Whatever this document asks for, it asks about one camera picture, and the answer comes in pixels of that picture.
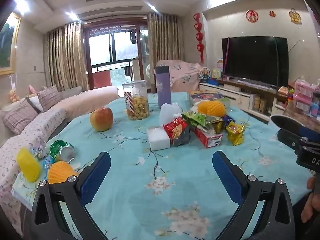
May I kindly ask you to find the pink covered sofa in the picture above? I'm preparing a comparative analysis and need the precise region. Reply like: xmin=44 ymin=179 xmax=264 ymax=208
xmin=0 ymin=85 xmax=120 ymax=230

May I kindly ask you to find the gold framed painting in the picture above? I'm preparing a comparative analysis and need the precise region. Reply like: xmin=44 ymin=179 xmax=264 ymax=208
xmin=0 ymin=12 xmax=22 ymax=75

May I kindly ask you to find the orange yellow foam fruit net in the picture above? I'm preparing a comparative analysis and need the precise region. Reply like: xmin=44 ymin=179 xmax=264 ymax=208
xmin=197 ymin=100 xmax=227 ymax=117

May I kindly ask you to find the clear snack jar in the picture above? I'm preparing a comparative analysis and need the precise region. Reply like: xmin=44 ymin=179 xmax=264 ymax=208
xmin=122 ymin=80 xmax=150 ymax=121

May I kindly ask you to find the white tissue pack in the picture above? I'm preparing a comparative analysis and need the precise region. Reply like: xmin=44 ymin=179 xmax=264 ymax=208
xmin=146 ymin=126 xmax=172 ymax=151

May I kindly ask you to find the person's right hand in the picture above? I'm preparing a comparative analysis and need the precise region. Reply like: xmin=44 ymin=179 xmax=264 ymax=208
xmin=301 ymin=175 xmax=320 ymax=224

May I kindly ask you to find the blue floral tablecloth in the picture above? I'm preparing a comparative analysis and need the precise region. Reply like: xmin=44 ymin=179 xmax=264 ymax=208
xmin=11 ymin=91 xmax=313 ymax=240

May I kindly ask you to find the red white carton box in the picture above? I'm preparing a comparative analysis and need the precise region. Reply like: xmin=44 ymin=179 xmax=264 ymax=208
xmin=194 ymin=127 xmax=223 ymax=148

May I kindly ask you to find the green snack wrapper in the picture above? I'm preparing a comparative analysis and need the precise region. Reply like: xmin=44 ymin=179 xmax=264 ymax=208
xmin=182 ymin=111 xmax=224 ymax=133

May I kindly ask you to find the white television cabinet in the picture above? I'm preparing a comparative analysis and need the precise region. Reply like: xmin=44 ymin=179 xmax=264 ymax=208
xmin=199 ymin=76 xmax=285 ymax=118

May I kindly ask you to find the white pillow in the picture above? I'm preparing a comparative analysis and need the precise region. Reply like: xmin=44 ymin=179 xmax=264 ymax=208
xmin=25 ymin=96 xmax=44 ymax=113

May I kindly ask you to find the person's dark clothing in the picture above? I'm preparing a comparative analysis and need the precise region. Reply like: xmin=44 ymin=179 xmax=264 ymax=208
xmin=292 ymin=192 xmax=320 ymax=240

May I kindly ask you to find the round red wall sticker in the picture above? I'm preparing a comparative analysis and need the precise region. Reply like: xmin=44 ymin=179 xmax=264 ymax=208
xmin=246 ymin=9 xmax=259 ymax=23

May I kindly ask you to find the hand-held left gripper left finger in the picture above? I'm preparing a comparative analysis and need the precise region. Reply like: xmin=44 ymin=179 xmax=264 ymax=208
xmin=30 ymin=151 xmax=112 ymax=240

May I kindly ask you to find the toy ferris wheel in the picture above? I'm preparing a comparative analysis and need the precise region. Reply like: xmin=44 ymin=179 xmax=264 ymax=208
xmin=197 ymin=67 xmax=212 ymax=83

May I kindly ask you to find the gold figure wall sticker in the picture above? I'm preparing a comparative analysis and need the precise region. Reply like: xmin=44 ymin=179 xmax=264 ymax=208
xmin=289 ymin=8 xmax=301 ymax=24

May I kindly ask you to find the red yellow apple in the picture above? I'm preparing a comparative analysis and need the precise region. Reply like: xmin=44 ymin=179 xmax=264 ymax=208
xmin=90 ymin=107 xmax=114 ymax=132

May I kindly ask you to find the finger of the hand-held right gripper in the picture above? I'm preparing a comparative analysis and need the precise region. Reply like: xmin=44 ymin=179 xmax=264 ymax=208
xmin=277 ymin=126 xmax=320 ymax=155

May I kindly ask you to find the crushed green drink can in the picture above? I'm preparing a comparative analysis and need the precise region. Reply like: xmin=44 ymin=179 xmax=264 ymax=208
xmin=50 ymin=140 xmax=75 ymax=162

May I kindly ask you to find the black television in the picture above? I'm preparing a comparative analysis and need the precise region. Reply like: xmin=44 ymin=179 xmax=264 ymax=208
xmin=221 ymin=36 xmax=289 ymax=88

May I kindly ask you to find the yellow plush toy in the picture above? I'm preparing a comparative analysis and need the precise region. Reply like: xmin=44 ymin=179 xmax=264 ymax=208
xmin=9 ymin=89 xmax=20 ymax=103

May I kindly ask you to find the red heart hanging decoration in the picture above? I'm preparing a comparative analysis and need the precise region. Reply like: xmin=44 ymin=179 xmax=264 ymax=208
xmin=193 ymin=12 xmax=205 ymax=64

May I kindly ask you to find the pink cloth covered chair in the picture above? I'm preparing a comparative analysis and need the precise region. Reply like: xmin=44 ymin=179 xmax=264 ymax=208
xmin=155 ymin=59 xmax=204 ymax=93

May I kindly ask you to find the purple thermos bottle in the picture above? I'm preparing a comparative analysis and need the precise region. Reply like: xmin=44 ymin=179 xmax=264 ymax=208
xmin=154 ymin=65 xmax=172 ymax=109

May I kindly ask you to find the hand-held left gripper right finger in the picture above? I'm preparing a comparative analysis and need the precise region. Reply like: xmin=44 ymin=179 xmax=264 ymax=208
xmin=212 ymin=151 xmax=295 ymax=240

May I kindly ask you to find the blue clear plastic wrapper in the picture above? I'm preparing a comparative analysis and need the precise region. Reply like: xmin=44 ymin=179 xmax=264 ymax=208
xmin=222 ymin=114 xmax=237 ymax=128

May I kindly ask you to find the brown marble counter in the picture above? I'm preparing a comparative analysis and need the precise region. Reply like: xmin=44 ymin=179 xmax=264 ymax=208
xmin=284 ymin=102 xmax=320 ymax=133

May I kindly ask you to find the gold snack packet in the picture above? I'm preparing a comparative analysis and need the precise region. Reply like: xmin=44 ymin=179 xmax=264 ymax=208
xmin=225 ymin=121 xmax=247 ymax=146

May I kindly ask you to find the shiny iridescent wrapper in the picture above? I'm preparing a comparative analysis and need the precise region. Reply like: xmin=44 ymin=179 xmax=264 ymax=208
xmin=30 ymin=140 xmax=47 ymax=159

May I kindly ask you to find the striped pink pillow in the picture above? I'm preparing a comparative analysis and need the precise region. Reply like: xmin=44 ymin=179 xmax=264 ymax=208
xmin=37 ymin=84 xmax=62 ymax=112
xmin=2 ymin=99 xmax=38 ymax=135

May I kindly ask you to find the pink storage box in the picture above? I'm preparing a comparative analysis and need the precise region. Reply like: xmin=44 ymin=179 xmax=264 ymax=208
xmin=294 ymin=79 xmax=318 ymax=98
xmin=292 ymin=94 xmax=317 ymax=113

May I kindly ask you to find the red framed balcony door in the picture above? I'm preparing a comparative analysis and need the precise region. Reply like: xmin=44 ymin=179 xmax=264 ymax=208
xmin=82 ymin=17 xmax=150 ymax=89

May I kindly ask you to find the colourful toy box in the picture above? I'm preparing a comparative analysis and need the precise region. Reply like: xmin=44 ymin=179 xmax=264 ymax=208
xmin=212 ymin=59 xmax=224 ymax=79

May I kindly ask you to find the red snack packet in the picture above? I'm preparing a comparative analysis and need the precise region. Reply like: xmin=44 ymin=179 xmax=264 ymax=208
xmin=163 ymin=117 xmax=191 ymax=147

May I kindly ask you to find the blue candy wrapper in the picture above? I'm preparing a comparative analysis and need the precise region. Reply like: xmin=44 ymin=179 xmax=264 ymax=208
xmin=42 ymin=155 xmax=55 ymax=169

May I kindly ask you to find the white foam fruit net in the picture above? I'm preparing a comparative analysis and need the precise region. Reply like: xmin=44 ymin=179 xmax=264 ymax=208
xmin=159 ymin=103 xmax=184 ymax=125

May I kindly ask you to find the beige patterned curtain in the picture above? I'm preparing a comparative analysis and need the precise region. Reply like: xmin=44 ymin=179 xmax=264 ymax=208
xmin=44 ymin=21 xmax=89 ymax=92
xmin=147 ymin=12 xmax=185 ymax=93

